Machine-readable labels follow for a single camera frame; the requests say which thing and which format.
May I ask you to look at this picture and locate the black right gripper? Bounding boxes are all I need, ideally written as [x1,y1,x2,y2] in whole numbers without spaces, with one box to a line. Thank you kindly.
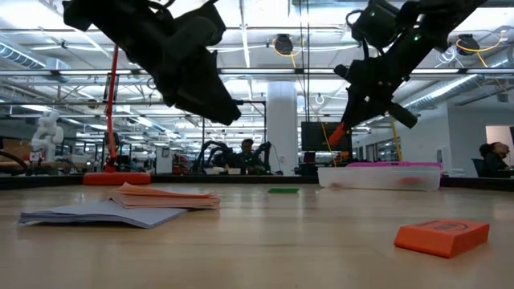
[334,27,439,130]

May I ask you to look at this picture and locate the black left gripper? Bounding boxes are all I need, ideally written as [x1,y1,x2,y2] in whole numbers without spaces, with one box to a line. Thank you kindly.
[124,2,243,126]

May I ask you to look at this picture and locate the clear pencil box pink lid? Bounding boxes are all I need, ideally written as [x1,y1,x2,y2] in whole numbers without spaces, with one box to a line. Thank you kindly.
[316,161,443,192]

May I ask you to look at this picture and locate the pink sticky note pad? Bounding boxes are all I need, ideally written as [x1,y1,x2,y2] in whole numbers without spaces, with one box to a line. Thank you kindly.
[108,181,222,211]

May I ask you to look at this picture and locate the lavender sticky note pad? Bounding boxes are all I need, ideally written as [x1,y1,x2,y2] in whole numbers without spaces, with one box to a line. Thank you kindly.
[18,199,188,230]

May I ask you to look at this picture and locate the orange eraser black print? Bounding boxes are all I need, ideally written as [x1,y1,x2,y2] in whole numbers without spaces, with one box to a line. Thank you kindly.
[393,218,491,259]

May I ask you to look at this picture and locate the black metal stand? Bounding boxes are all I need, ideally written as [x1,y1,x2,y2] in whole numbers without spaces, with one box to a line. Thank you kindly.
[200,99,267,174]

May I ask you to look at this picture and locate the black monitor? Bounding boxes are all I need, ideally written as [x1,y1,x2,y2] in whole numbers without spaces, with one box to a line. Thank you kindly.
[300,120,354,153]

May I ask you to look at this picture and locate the person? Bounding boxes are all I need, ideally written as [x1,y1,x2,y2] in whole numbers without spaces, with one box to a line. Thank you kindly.
[230,137,266,176]
[477,140,514,179]

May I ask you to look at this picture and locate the white building column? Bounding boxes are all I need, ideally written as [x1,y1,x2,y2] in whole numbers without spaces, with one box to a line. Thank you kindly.
[265,81,300,177]

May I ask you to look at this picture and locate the red desk lamp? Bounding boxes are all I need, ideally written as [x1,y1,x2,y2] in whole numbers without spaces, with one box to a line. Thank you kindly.
[82,43,153,186]

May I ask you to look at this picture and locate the yellow hanging cable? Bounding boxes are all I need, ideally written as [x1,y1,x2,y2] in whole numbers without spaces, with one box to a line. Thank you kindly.
[388,118,403,162]

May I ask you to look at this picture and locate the black metal table frame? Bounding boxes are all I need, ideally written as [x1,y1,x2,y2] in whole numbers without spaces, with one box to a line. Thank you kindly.
[0,173,514,190]

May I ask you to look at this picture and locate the black ceiling cable reel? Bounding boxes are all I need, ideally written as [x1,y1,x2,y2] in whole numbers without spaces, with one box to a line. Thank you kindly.
[271,33,297,56]
[456,33,482,56]

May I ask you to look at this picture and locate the black curved hose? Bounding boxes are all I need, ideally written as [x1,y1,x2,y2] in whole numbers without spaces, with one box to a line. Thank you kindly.
[0,149,26,177]

